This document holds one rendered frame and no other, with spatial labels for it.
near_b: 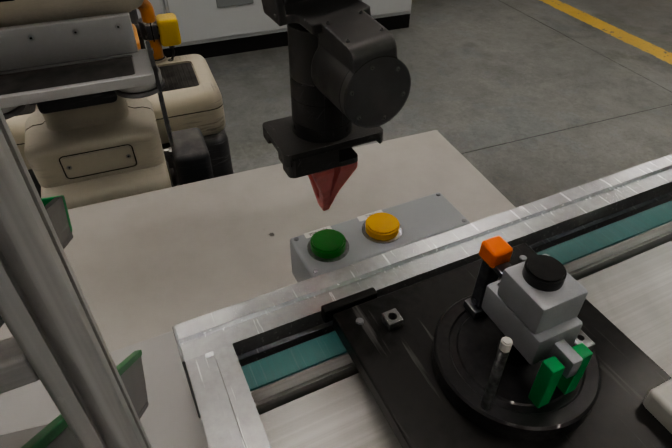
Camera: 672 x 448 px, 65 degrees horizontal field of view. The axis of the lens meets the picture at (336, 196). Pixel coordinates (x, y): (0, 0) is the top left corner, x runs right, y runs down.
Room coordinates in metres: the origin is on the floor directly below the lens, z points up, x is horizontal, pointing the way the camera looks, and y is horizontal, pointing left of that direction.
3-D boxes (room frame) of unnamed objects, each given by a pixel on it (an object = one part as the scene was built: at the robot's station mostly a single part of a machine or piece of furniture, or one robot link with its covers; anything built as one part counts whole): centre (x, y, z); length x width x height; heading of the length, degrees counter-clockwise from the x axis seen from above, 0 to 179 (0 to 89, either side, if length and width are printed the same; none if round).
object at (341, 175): (0.43, 0.02, 1.06); 0.07 x 0.07 x 0.09; 25
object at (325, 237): (0.44, 0.01, 0.96); 0.04 x 0.04 x 0.02
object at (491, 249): (0.31, -0.14, 1.04); 0.04 x 0.02 x 0.08; 25
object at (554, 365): (0.23, -0.16, 1.01); 0.01 x 0.01 x 0.05; 25
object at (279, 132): (0.44, 0.01, 1.14); 0.10 x 0.07 x 0.07; 115
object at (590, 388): (0.28, -0.16, 0.98); 0.14 x 0.14 x 0.02
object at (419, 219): (0.47, -0.05, 0.93); 0.21 x 0.07 x 0.06; 115
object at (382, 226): (0.47, -0.05, 0.96); 0.04 x 0.04 x 0.02
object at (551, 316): (0.27, -0.16, 1.06); 0.08 x 0.04 x 0.07; 25
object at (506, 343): (0.22, -0.12, 1.03); 0.01 x 0.01 x 0.08
